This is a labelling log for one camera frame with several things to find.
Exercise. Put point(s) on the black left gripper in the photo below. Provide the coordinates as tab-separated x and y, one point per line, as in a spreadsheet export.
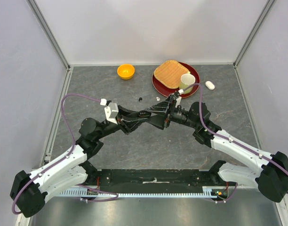
128	119

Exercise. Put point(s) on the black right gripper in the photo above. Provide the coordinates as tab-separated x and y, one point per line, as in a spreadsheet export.
163	118

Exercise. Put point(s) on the black earbud charging case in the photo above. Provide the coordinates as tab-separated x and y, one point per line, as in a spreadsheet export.
144	114

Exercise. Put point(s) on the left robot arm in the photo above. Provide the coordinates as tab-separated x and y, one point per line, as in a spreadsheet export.
31	191

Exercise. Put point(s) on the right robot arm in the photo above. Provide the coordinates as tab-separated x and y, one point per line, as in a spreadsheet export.
262	170

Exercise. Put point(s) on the white earbud charging case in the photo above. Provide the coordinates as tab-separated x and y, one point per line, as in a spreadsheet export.
209	85

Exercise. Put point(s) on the dark red round tray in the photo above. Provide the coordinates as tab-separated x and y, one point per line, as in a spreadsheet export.
163	90

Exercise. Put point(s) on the woven bamboo tray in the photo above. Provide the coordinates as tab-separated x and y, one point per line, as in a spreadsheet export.
169	73

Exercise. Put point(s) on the pale green cup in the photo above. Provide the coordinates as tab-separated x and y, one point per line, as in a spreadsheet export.
186	82

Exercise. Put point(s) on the orange plastic bowl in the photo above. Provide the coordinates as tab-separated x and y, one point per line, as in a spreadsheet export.
126	71

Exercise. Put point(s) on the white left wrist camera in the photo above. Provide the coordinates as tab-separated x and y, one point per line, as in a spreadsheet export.
111	111

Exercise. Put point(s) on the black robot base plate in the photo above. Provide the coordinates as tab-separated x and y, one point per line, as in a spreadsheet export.
154	181

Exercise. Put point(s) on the light blue cable duct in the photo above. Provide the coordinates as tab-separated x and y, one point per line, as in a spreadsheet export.
86	193

